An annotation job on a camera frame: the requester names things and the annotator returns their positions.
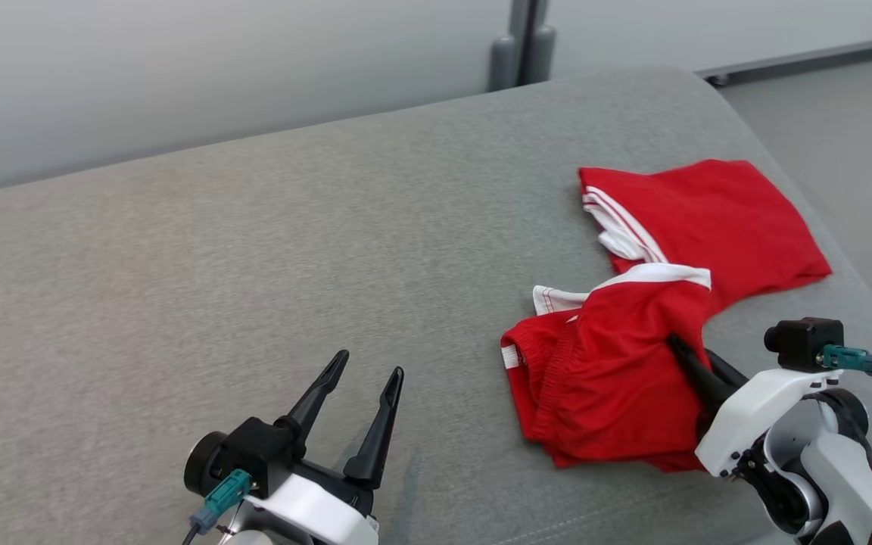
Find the red Bulls basketball jersey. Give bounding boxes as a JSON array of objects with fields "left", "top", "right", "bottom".
[{"left": 578, "top": 158, "right": 833, "bottom": 319}]

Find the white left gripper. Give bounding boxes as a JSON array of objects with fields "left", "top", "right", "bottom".
[{"left": 220, "top": 349, "right": 406, "bottom": 545}]

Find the red shorts white side stripe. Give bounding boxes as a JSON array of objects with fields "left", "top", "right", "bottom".
[{"left": 500, "top": 262, "right": 714, "bottom": 475}]

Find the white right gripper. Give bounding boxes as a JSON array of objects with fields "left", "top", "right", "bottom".
[{"left": 666, "top": 332, "right": 843, "bottom": 479}]

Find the teal camera cable connector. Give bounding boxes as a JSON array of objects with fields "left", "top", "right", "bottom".
[
  {"left": 821, "top": 344, "right": 872, "bottom": 378},
  {"left": 188, "top": 469, "right": 254, "bottom": 535}
]

